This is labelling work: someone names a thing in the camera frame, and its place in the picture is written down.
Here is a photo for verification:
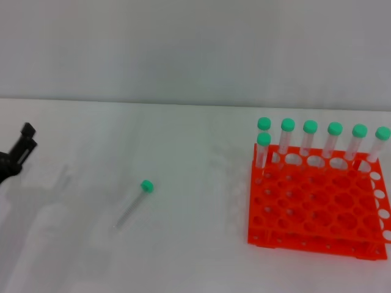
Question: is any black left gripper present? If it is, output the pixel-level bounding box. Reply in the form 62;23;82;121
0;121;38;186

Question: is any test tube with green cap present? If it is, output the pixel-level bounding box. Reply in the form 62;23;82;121
322;121;343;159
255;132;272;170
344;124;368;162
299;120;318;156
112;179;155;231
277;118;296;155
256;117;273;135
366;126;391;164

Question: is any orange test tube rack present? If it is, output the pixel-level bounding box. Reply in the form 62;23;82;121
246;142;391;261

